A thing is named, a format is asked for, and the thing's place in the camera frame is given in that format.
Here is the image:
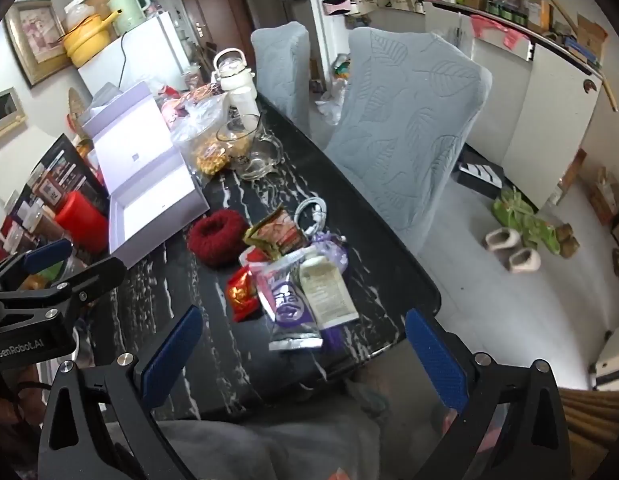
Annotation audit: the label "red snack packet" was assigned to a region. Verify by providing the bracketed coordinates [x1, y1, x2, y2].
[226, 266, 260, 322]

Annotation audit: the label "dark red fluffy scrunchie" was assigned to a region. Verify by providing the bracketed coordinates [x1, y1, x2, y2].
[188, 209, 248, 268]

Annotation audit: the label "brown green snack packet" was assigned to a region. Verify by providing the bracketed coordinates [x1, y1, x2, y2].
[243, 206, 309, 261]

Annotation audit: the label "white usb cable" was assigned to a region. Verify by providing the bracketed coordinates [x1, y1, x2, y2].
[293, 196, 330, 236]

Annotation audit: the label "pink rose sachet packet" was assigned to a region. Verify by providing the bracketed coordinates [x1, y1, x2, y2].
[239, 246, 271, 272]

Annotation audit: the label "lavender brocade drawstring pouch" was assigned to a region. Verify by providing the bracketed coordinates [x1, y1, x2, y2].
[308, 232, 349, 275]

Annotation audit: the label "red plastic canister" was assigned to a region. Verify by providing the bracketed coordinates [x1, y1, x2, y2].
[55, 191, 108, 255]

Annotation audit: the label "black snack bag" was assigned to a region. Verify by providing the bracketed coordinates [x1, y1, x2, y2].
[6, 134, 110, 217]

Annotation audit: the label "lavender open gift box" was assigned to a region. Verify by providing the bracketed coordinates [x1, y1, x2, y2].
[84, 82, 210, 269]

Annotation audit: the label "white fluffy slippers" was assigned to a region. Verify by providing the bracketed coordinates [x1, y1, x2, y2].
[484, 228, 541, 274]

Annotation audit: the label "green slippers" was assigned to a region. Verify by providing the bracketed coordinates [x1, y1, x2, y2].
[492, 188, 561, 255]

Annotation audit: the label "bag of waffle cookies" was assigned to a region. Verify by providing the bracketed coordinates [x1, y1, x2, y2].
[172, 93, 229, 180]

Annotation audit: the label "clear glass mug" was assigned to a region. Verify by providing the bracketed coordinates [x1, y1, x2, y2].
[216, 114, 283, 181]

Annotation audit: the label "yellow pot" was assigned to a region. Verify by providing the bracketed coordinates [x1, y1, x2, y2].
[62, 10, 123, 68]

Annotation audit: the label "framed picture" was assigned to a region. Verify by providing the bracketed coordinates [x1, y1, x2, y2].
[3, 0, 72, 88]

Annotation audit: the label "white mini fridge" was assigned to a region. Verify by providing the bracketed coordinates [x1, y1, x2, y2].
[78, 12, 190, 96]

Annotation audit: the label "near grey leaf chair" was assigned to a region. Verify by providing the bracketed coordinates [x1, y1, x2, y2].
[326, 27, 493, 254]

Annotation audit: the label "grey leaf chair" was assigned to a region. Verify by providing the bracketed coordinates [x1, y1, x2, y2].
[326, 27, 493, 254]
[251, 21, 311, 133]

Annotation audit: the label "cream white water bottle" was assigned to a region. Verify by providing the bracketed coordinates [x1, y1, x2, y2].
[212, 48, 260, 116]

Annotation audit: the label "green electric kettle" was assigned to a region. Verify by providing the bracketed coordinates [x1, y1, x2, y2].
[108, 0, 151, 37]

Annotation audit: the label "white cabinet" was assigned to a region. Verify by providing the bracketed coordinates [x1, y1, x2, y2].
[424, 1, 603, 208]

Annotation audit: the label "brown entrance door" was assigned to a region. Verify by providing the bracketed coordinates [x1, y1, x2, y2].
[181, 0, 255, 66]

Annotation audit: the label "far grey leaf chair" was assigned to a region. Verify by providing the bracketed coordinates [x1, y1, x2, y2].
[251, 21, 311, 133]

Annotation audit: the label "beige wall intercom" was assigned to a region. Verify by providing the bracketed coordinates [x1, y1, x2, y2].
[0, 88, 27, 139]

